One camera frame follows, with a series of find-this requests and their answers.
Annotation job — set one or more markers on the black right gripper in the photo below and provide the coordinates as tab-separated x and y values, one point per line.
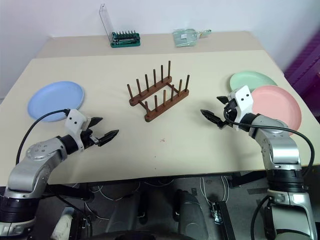
231	112

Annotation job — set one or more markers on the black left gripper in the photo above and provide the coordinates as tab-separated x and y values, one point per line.
89	138

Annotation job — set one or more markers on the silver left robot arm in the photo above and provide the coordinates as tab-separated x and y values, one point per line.
30	165

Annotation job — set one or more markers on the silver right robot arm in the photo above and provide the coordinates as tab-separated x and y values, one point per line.
282	150

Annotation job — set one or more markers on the wooden dish rack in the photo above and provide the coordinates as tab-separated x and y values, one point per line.
160	106

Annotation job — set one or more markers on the green plate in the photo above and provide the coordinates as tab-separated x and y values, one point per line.
250	80

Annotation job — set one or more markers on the blue plate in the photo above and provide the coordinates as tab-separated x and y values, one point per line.
56	100

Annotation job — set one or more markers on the pink plate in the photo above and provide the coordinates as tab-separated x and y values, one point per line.
275	107

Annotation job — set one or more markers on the green screwdriver bit set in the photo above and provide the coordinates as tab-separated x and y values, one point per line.
125	41

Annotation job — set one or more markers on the purple object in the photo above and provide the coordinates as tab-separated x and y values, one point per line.
306	67

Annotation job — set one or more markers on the white power strip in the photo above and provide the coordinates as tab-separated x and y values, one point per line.
61	225

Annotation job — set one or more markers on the dark rounded grey shape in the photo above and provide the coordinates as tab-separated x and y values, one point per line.
191	212

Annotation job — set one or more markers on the clear plastic case lid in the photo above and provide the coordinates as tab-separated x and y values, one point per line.
106	21

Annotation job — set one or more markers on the black table leg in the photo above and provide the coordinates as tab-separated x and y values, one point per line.
223	220

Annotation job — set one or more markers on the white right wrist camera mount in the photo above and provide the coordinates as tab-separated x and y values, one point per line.
243	98

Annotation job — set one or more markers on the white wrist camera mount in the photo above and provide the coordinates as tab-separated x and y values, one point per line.
73	120
243	98

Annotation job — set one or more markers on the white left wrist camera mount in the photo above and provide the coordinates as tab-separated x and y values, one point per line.
73	120

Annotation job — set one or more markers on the black table frame beam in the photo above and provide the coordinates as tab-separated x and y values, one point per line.
247	178
70	192

